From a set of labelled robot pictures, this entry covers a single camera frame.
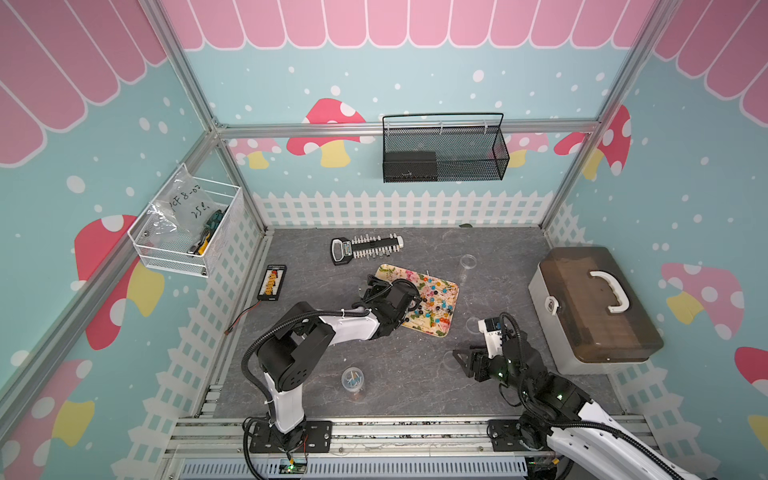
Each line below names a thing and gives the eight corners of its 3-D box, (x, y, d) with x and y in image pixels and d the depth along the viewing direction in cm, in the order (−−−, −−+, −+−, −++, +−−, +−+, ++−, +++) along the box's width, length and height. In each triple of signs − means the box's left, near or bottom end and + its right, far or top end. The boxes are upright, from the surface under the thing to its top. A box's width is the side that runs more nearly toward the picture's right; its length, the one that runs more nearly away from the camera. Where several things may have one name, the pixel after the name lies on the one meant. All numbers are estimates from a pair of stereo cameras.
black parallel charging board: (258, 300, 102) (255, 297, 101) (268, 267, 111) (266, 264, 109) (278, 300, 102) (276, 297, 101) (287, 267, 111) (286, 264, 109)
